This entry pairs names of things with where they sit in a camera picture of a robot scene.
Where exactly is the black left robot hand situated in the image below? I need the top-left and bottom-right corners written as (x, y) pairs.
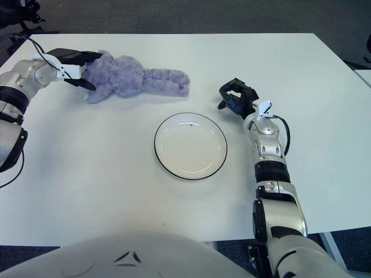
top-left (46, 47), bottom-right (107, 93)

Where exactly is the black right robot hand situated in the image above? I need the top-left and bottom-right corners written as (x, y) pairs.
top-left (217, 77), bottom-right (260, 119)

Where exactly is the purple plush teddy bear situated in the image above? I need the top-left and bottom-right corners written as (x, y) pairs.
top-left (83, 49), bottom-right (191, 105)

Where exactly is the white plate with black rim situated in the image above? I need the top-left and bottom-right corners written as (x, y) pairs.
top-left (154, 112), bottom-right (228, 182)

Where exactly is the black office chair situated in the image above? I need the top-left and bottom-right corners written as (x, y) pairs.
top-left (0, 0), bottom-right (59, 53)

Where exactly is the white side table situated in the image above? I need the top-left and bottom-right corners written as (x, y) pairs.
top-left (354, 69), bottom-right (371, 89)

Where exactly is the white table leg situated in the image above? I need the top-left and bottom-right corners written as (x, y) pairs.
top-left (318, 231), bottom-right (348, 273)

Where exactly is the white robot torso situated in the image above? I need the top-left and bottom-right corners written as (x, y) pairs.
top-left (0, 230), bottom-right (259, 278)

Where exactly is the white left wrist mount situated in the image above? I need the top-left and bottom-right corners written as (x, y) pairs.
top-left (30, 53), bottom-right (82, 81)

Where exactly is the white wrist mount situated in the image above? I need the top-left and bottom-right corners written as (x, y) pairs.
top-left (30, 53), bottom-right (82, 81)
top-left (256, 100), bottom-right (273, 121)

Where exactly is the white right wrist mount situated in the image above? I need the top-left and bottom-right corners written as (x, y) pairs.
top-left (256, 100), bottom-right (273, 121)

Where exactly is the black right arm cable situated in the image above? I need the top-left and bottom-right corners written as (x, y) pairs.
top-left (272, 115), bottom-right (290, 157)

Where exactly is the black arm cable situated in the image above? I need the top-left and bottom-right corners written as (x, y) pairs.
top-left (272, 115), bottom-right (290, 157)
top-left (0, 34), bottom-right (67, 189)

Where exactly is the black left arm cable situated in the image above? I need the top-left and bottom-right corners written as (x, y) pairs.
top-left (0, 34), bottom-right (67, 189)

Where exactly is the black metal table bracket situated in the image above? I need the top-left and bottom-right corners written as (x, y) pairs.
top-left (247, 243), bottom-right (272, 278)

